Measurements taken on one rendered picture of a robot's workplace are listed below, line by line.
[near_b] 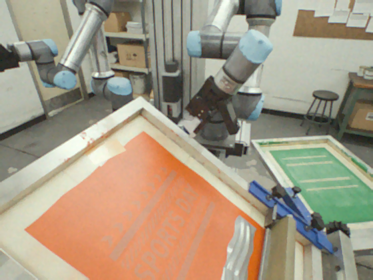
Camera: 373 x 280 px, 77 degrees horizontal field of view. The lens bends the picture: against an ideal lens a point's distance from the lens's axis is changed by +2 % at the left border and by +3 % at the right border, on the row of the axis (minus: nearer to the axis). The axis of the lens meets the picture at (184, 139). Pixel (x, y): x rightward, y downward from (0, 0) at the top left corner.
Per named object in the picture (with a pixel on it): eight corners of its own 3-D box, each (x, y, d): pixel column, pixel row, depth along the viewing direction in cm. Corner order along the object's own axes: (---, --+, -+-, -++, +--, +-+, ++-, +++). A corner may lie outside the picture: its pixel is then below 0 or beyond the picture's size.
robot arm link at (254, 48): (276, 43, 59) (276, 51, 52) (247, 77, 66) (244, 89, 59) (251, 23, 58) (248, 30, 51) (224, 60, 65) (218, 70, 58)
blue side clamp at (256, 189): (238, 198, 80) (251, 189, 75) (240, 189, 84) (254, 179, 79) (307, 255, 80) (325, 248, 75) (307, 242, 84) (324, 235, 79)
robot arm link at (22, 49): (28, 44, 91) (19, 39, 95) (14, 45, 88) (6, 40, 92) (33, 63, 95) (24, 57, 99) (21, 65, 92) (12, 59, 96)
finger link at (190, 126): (178, 128, 78) (192, 109, 72) (192, 139, 78) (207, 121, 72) (174, 133, 75) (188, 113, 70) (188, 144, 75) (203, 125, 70)
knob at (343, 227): (321, 237, 83) (340, 229, 78) (320, 225, 87) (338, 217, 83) (338, 251, 83) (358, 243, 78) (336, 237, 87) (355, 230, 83)
